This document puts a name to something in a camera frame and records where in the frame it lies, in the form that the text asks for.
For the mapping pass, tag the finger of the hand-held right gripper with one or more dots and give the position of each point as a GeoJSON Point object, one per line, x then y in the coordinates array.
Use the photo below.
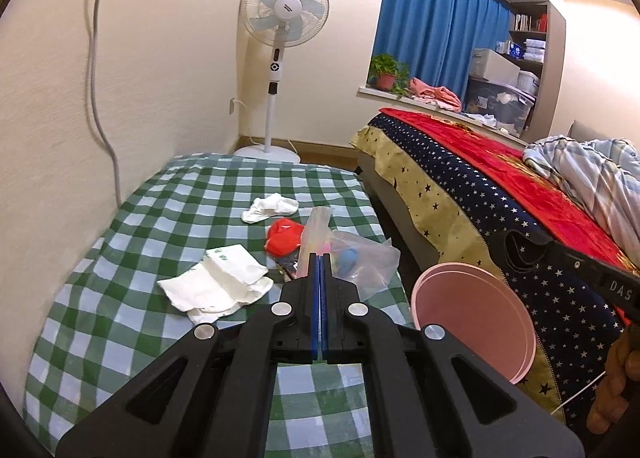
{"type": "Point", "coordinates": [565, 253]}

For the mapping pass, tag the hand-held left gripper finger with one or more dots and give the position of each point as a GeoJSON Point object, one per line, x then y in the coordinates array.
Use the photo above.
{"type": "Point", "coordinates": [314, 338]}
{"type": "Point", "coordinates": [325, 338]}

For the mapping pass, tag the pink plate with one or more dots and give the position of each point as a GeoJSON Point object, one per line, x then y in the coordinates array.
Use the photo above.
{"type": "Point", "coordinates": [475, 308]}

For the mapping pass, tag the long clear plastic wrapper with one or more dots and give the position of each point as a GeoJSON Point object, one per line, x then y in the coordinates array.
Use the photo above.
{"type": "Point", "coordinates": [317, 228]}

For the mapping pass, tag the person's right hand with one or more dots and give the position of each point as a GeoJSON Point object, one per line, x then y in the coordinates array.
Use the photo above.
{"type": "Point", "coordinates": [612, 388]}

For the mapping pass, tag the small dark wrapper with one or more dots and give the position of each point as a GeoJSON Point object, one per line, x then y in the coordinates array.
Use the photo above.
{"type": "Point", "coordinates": [289, 268]}

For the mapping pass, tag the small blue object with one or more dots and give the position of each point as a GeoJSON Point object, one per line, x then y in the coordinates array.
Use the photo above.
{"type": "Point", "coordinates": [348, 260]}

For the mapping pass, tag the striped grey duvet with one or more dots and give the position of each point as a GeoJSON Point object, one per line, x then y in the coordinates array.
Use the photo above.
{"type": "Point", "coordinates": [590, 172]}

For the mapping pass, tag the translucent plastic bag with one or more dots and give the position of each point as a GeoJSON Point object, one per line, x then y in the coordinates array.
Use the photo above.
{"type": "Point", "coordinates": [372, 268]}

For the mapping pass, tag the red plastic bag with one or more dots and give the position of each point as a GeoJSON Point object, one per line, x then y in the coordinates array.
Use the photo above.
{"type": "Point", "coordinates": [282, 238]}

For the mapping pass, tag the white tissue paper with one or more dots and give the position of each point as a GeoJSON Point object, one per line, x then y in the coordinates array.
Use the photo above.
{"type": "Point", "coordinates": [215, 283]}

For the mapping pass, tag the navy starred blanket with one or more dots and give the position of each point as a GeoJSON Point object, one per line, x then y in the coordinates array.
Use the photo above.
{"type": "Point", "coordinates": [475, 182]}

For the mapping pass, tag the white sock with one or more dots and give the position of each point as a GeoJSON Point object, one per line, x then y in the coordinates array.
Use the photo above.
{"type": "Point", "coordinates": [270, 208]}

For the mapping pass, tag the yellow starred bed sheet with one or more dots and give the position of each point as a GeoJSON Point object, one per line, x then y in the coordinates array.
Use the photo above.
{"type": "Point", "coordinates": [430, 198]}

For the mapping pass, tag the red blanket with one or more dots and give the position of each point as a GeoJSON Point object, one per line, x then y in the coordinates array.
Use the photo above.
{"type": "Point", "coordinates": [475, 137]}

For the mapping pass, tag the clear plastic storage box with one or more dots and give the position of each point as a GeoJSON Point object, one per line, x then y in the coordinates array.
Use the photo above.
{"type": "Point", "coordinates": [500, 110]}

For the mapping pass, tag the white lidded container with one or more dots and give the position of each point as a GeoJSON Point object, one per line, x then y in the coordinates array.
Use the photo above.
{"type": "Point", "coordinates": [529, 82]}

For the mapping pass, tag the white cardboard box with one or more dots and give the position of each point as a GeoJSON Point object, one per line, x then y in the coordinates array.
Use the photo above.
{"type": "Point", "coordinates": [495, 66]}

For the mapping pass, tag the green checked tablecloth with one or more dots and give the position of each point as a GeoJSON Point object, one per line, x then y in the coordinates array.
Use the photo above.
{"type": "Point", "coordinates": [150, 218]}

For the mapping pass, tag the stack of white packs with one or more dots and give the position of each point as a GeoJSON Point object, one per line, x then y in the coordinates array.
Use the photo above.
{"type": "Point", "coordinates": [532, 50]}

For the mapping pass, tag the pink folded clothes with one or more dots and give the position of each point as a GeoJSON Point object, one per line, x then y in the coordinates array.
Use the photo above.
{"type": "Point", "coordinates": [435, 93]}

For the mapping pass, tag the row of books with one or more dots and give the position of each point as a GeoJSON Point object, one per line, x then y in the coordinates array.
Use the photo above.
{"type": "Point", "coordinates": [522, 22]}

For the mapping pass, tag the potted green plant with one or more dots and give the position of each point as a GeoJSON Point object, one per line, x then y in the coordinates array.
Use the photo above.
{"type": "Point", "coordinates": [385, 81]}

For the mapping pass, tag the blue curtain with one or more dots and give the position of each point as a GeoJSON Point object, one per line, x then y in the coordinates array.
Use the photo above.
{"type": "Point", "coordinates": [440, 22]}

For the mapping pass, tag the white standing fan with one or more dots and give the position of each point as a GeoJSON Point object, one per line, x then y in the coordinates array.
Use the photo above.
{"type": "Point", "coordinates": [285, 5]}

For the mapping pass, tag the grey bed frame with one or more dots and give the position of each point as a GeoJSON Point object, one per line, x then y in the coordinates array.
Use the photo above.
{"type": "Point", "coordinates": [395, 208]}

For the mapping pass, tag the wall bookshelf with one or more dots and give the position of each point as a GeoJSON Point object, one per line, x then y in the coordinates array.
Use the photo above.
{"type": "Point", "coordinates": [532, 62]}

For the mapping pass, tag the white wall plug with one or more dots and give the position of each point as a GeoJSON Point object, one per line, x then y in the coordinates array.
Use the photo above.
{"type": "Point", "coordinates": [232, 106]}

